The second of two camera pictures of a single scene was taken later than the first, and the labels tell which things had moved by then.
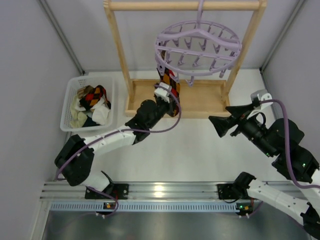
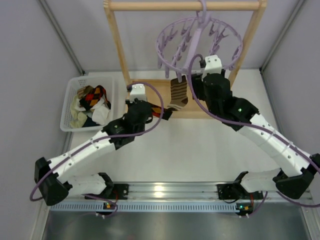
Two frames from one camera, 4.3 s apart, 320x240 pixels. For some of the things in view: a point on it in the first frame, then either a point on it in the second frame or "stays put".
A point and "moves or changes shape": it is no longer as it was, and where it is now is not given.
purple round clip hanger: (196, 47) moves or changes shape
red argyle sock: (167, 76) moves or changes shape
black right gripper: (238, 122) → (197, 81)
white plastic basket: (108, 82) stays put
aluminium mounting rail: (63, 191) stays put
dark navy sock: (89, 122) stays put
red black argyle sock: (92, 98) stays put
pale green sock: (77, 119) stays put
